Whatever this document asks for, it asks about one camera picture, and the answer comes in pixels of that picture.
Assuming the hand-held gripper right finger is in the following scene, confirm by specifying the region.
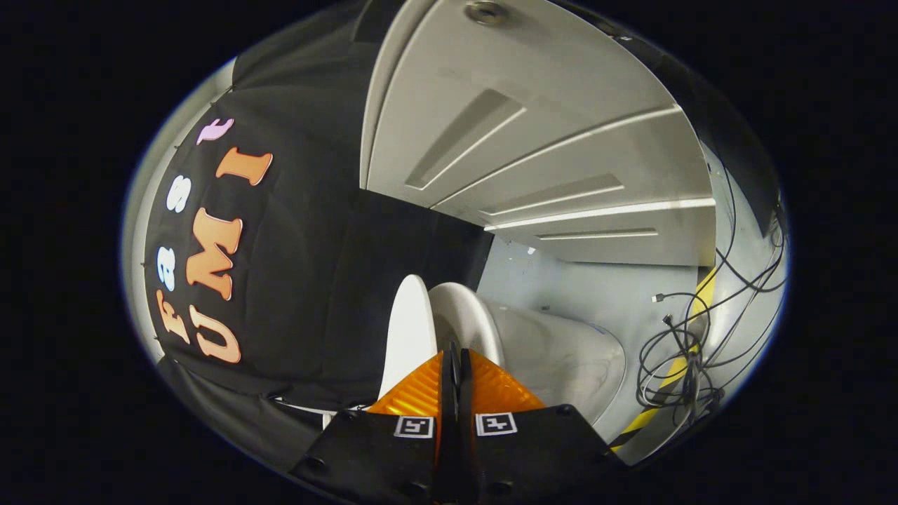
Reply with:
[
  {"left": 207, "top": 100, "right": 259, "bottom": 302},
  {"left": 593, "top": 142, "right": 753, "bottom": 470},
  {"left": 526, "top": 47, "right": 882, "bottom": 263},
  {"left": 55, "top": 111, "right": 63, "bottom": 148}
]
[{"left": 456, "top": 348, "right": 630, "bottom": 505}]

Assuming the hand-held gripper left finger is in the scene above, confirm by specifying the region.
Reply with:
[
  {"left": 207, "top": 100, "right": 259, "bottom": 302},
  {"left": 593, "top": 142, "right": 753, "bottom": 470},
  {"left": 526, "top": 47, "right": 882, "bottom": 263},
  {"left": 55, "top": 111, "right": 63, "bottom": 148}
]
[{"left": 291, "top": 344, "right": 454, "bottom": 505}]

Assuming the white toilet seat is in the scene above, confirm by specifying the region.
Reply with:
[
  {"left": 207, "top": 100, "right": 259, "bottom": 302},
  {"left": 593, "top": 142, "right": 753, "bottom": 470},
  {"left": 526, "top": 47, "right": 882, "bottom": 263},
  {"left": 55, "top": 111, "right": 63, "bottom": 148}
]
[{"left": 428, "top": 282, "right": 506, "bottom": 367}]

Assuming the yellow black floor tape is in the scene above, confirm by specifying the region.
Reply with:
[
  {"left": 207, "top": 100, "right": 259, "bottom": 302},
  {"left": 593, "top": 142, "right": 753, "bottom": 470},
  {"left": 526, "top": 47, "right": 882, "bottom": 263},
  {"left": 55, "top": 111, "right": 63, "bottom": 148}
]
[{"left": 609, "top": 267, "right": 718, "bottom": 452}]

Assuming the black backdrop cloth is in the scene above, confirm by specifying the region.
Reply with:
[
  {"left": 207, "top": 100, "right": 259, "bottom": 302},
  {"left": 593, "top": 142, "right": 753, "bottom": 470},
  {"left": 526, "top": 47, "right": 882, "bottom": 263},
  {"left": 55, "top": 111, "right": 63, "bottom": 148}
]
[{"left": 140, "top": 0, "right": 783, "bottom": 422}]

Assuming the white drawer cabinet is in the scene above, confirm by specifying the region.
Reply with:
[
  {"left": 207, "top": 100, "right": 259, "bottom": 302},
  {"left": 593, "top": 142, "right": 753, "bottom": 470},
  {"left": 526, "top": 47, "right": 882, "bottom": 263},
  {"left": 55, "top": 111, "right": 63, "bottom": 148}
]
[{"left": 359, "top": 0, "right": 718, "bottom": 268}]

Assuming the black cable bundle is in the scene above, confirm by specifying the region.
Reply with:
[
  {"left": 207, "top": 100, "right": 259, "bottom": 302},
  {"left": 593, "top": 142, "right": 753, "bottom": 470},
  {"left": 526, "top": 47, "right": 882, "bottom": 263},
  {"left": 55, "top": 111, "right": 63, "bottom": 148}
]
[{"left": 635, "top": 158, "right": 790, "bottom": 430}]

